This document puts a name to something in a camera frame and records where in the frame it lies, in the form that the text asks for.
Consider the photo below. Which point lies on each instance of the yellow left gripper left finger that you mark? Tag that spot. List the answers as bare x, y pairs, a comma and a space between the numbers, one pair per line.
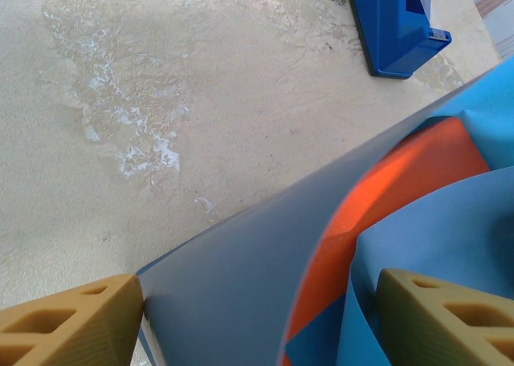
92, 334

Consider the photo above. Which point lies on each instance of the orange gift box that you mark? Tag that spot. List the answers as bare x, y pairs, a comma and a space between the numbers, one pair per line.
401, 169

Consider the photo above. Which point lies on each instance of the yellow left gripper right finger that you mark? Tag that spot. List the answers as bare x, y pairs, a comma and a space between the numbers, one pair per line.
425, 334

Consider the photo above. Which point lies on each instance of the blue wrapping paper sheet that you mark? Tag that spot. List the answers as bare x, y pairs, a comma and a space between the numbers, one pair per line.
241, 281

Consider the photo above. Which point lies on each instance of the blue tape dispenser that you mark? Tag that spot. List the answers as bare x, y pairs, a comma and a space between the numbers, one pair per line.
385, 29

